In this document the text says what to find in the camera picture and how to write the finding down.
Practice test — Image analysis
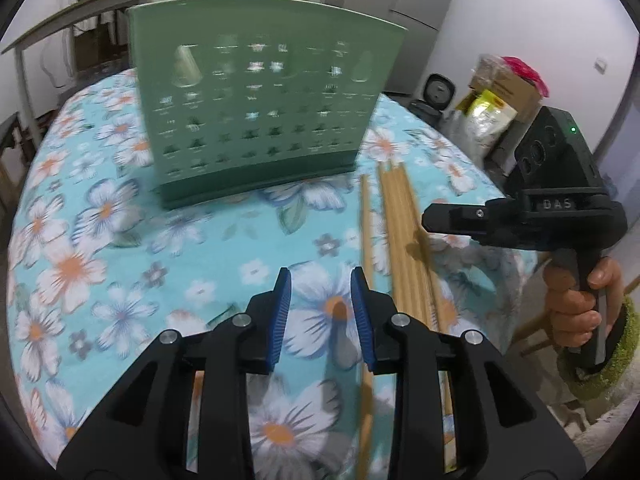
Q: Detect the green shaggy cushion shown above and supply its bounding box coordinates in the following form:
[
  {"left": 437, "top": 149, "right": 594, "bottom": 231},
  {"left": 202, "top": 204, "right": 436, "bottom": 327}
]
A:
[{"left": 557, "top": 305, "right": 636, "bottom": 401}]

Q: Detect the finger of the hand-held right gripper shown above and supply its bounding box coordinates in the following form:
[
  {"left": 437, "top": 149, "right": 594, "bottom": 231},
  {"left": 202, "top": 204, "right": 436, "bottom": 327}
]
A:
[{"left": 421, "top": 199, "right": 521, "bottom": 248}]

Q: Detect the green perforated utensil holder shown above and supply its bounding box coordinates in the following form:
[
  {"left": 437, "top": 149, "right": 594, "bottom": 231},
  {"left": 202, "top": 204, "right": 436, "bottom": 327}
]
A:
[{"left": 125, "top": 0, "right": 407, "bottom": 211}]

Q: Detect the yellow and white sack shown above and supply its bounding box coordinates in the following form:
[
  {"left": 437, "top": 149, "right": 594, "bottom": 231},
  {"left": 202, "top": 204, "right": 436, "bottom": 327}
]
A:
[{"left": 452, "top": 89, "right": 521, "bottom": 153}]

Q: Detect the black and white rice cooker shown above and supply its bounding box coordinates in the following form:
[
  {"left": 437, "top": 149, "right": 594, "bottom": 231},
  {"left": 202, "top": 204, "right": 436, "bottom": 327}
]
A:
[{"left": 422, "top": 74, "right": 457, "bottom": 111}]

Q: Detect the crumpled clear plastic wrap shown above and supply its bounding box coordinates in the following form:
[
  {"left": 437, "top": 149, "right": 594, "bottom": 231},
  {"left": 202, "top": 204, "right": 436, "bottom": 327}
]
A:
[{"left": 475, "top": 52, "right": 506, "bottom": 86}]

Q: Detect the long table with white frame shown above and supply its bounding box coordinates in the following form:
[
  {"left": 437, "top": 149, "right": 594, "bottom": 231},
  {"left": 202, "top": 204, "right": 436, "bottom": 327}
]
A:
[{"left": 0, "top": 0, "right": 331, "bottom": 133}]

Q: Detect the clear plastic bag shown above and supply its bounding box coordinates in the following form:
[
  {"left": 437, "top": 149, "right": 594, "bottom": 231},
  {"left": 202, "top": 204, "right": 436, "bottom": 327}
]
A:
[{"left": 440, "top": 107, "right": 481, "bottom": 161}]

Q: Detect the brown cardboard box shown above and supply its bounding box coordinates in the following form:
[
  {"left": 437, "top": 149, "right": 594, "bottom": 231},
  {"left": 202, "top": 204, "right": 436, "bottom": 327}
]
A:
[{"left": 467, "top": 55, "right": 543, "bottom": 123}]

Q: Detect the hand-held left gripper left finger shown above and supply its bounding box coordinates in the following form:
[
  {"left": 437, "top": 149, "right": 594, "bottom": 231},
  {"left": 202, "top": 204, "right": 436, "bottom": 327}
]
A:
[{"left": 57, "top": 266, "right": 293, "bottom": 480}]

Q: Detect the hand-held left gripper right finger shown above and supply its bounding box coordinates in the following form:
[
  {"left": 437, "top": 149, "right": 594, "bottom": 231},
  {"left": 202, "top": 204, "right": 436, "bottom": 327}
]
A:
[{"left": 349, "top": 266, "right": 586, "bottom": 480}]

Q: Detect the grey refrigerator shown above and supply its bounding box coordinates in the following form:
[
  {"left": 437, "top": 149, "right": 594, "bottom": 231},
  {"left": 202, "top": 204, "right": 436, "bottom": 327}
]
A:
[{"left": 360, "top": 0, "right": 463, "bottom": 95}]

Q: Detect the floral blue tablecloth table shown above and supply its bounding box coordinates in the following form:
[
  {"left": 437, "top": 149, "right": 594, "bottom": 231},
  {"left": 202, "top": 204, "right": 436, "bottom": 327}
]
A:
[{"left": 7, "top": 67, "right": 538, "bottom": 480}]

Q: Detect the person's right hand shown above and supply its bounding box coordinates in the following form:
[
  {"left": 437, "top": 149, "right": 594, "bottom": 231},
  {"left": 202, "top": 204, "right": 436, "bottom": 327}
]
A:
[{"left": 544, "top": 257, "right": 626, "bottom": 350}]

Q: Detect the red plastic bag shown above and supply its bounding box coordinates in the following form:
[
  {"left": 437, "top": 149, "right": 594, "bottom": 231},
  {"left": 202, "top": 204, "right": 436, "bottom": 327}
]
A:
[{"left": 500, "top": 56, "right": 548, "bottom": 98}]

